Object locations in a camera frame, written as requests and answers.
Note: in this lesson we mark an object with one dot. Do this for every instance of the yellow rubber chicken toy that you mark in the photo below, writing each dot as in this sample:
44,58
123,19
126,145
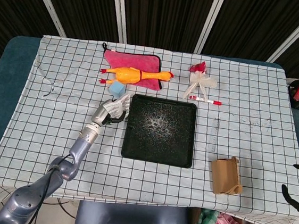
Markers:
128,75

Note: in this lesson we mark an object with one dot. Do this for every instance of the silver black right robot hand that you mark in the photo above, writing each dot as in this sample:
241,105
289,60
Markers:
294,199

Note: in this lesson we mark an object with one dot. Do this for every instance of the white black checkered tablecloth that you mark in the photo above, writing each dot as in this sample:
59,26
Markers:
255,144

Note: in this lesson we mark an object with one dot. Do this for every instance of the brown cardboard box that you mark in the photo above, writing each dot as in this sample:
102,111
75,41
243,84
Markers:
225,176

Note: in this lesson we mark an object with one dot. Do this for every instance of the white printed pouch bag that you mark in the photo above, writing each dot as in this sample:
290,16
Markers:
118,104

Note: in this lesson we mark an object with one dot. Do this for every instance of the red feather tuft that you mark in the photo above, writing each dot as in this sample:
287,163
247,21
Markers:
198,67

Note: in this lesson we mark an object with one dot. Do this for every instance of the black square plastic tray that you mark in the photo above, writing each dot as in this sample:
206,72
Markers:
134,153

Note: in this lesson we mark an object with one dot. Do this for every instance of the blue-grey robot torso base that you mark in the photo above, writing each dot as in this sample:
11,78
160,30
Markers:
132,222

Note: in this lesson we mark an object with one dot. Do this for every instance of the blue foam cube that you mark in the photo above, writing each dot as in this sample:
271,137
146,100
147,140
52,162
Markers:
117,89

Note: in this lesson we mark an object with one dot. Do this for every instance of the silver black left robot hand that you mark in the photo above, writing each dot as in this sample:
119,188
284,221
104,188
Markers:
99,113

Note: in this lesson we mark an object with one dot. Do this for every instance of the pink towel with black trim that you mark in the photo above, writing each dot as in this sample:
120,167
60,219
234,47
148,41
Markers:
133,60

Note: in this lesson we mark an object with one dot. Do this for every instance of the white marker with red cap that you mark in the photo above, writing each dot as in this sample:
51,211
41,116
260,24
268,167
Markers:
205,100

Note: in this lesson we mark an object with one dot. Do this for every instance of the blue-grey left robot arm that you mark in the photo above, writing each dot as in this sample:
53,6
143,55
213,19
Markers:
81,147

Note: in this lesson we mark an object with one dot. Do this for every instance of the transparent plastic ruler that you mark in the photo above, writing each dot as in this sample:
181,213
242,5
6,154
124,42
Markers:
214,135

